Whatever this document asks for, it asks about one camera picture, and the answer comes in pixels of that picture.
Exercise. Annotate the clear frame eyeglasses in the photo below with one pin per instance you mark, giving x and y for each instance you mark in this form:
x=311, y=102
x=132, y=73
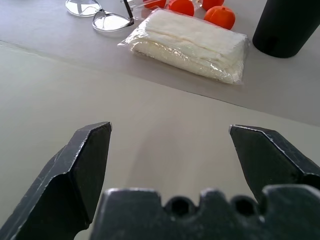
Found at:
x=100, y=15

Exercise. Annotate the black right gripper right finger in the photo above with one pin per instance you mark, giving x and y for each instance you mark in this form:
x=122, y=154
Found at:
x=270, y=160

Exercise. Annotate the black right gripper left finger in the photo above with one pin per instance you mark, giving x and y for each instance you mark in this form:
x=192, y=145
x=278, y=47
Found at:
x=62, y=180

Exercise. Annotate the clear plastic container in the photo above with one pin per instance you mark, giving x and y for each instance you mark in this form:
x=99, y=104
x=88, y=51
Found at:
x=165, y=5

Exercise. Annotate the black cup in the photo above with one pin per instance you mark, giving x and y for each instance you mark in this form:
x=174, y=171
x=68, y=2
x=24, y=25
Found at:
x=285, y=27

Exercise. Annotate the white towel in plastic bag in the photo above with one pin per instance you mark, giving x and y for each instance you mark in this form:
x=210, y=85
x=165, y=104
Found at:
x=192, y=47

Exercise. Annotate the orange mandarin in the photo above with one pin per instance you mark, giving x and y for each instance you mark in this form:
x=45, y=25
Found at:
x=153, y=3
x=212, y=3
x=220, y=16
x=181, y=7

